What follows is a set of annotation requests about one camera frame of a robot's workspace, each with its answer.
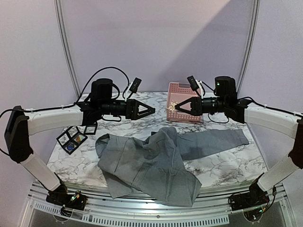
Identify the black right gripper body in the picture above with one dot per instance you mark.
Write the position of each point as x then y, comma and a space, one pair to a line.
196, 106

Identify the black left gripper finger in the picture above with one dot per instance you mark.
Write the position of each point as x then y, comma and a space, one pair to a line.
144, 113
144, 108

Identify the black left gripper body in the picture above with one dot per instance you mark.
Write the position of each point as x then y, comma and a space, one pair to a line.
129, 114

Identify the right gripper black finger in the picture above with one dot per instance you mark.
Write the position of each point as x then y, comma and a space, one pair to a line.
182, 111
186, 104

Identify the grey button-up shirt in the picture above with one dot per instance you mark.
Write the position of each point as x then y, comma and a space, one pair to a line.
155, 166

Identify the round green orange badge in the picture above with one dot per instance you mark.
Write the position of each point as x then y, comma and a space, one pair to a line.
80, 138

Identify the round blue badge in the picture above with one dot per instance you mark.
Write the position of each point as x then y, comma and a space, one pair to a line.
70, 147

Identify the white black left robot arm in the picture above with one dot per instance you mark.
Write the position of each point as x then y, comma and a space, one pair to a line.
25, 123

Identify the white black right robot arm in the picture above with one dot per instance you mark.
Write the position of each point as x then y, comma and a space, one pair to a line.
267, 124

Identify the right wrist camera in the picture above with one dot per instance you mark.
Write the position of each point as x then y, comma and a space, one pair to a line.
196, 86

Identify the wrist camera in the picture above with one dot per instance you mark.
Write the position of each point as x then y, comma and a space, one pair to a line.
196, 86
131, 88

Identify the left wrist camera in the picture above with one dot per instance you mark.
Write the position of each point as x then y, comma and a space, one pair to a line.
131, 88

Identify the black frame display box pair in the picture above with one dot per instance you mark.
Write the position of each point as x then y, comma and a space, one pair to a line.
68, 137

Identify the left aluminium corner post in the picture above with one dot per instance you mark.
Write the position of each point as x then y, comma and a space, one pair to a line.
65, 46

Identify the aluminium corner post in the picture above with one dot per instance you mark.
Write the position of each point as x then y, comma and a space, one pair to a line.
249, 44
65, 46

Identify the right aluminium corner post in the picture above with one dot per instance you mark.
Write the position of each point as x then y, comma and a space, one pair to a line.
249, 44

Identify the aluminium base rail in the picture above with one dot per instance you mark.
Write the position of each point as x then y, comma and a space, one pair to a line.
211, 209

